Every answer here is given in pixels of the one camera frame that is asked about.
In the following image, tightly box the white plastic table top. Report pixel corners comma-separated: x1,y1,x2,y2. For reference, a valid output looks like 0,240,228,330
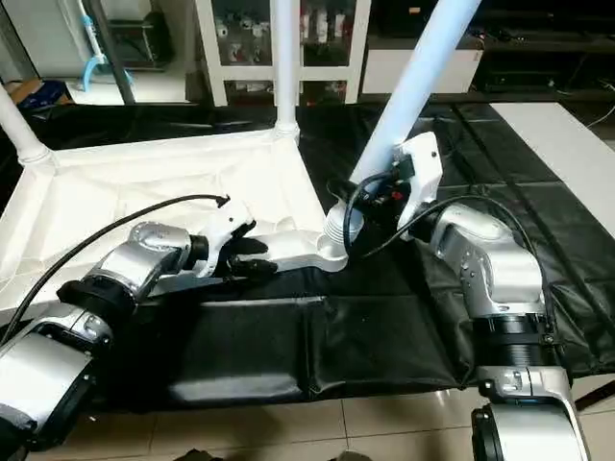
0,123,351,313

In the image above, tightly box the black work mat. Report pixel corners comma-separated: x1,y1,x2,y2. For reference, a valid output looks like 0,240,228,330
0,96,615,414

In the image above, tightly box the white drawer unit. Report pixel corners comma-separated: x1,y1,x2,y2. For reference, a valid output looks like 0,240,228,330
360,46,483,95

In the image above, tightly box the white glass door cabinet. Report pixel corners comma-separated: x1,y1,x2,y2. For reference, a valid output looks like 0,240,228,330
194,0,374,107

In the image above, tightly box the white flat board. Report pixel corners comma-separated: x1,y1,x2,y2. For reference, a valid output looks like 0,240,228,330
490,101,615,236

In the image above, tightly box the dark low media cabinet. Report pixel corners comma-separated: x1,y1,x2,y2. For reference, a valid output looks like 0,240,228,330
476,14,615,97

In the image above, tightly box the grey vertical metal pole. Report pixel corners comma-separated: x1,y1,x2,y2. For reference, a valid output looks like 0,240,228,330
91,0,135,105

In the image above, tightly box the light blue plastic object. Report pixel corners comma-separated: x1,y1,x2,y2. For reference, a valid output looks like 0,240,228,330
77,0,111,92

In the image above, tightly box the brown cardboard box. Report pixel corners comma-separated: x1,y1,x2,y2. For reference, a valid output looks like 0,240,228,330
5,79,73,111

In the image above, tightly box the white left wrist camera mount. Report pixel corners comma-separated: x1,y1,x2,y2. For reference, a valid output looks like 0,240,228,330
192,200,257,279

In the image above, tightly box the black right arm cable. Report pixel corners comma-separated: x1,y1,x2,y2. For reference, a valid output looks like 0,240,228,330
341,173,539,299

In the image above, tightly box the black metal frame leg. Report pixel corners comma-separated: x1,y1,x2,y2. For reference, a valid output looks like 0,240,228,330
572,376,615,404

